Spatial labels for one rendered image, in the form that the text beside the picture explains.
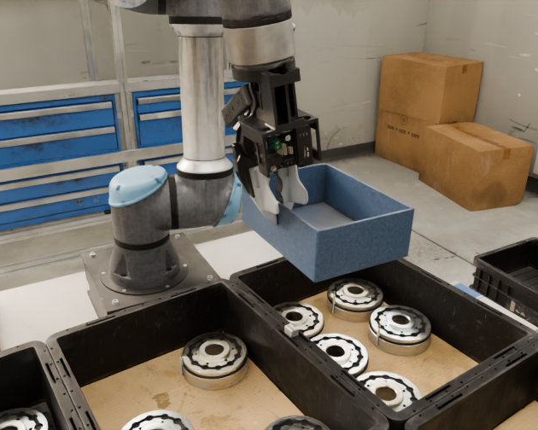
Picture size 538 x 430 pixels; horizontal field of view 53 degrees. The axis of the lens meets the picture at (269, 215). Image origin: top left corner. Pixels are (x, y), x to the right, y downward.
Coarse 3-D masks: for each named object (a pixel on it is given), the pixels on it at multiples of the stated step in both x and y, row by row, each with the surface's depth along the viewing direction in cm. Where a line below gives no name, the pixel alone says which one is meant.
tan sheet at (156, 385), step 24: (168, 360) 87; (96, 384) 82; (120, 384) 82; (144, 384) 82; (168, 384) 82; (240, 384) 82; (264, 384) 82; (96, 408) 78; (120, 408) 78; (144, 408) 78; (168, 408) 78; (192, 408) 78; (216, 408) 78; (240, 408) 78; (264, 408) 78; (288, 408) 78
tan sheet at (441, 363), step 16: (320, 304) 102; (384, 304) 102; (336, 320) 97; (352, 336) 93; (368, 336) 93; (432, 336) 93; (368, 352) 89; (384, 352) 89; (432, 352) 89; (448, 352) 89; (368, 368) 86; (384, 368) 86; (400, 368) 86; (416, 368) 86; (432, 368) 86; (448, 368) 86; (464, 368) 86; (416, 384) 82; (432, 384) 82
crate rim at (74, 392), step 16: (192, 288) 88; (208, 288) 89; (144, 304) 84; (160, 304) 85; (256, 304) 84; (96, 320) 80; (112, 320) 81; (272, 320) 80; (64, 336) 77; (288, 336) 77; (304, 352) 74; (64, 368) 73; (320, 368) 71; (64, 384) 68; (336, 384) 68; (80, 400) 66; (352, 400) 66; (80, 416) 63; (368, 416) 64; (384, 416) 63
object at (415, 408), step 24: (264, 264) 95; (408, 264) 95; (240, 288) 88; (456, 288) 88; (528, 336) 77; (504, 360) 72; (360, 384) 68; (456, 384) 68; (384, 408) 64; (408, 408) 64
